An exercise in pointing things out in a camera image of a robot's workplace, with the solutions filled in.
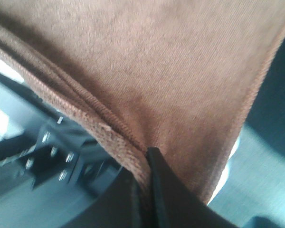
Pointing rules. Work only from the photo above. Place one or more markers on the black metal bracket with screws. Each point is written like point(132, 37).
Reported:
point(65, 149)

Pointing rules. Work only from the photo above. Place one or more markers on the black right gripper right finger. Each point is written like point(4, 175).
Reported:
point(173, 205)

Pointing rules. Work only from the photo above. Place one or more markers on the brown towel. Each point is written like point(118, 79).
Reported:
point(178, 75)

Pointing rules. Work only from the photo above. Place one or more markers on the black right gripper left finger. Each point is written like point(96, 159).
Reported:
point(118, 207)

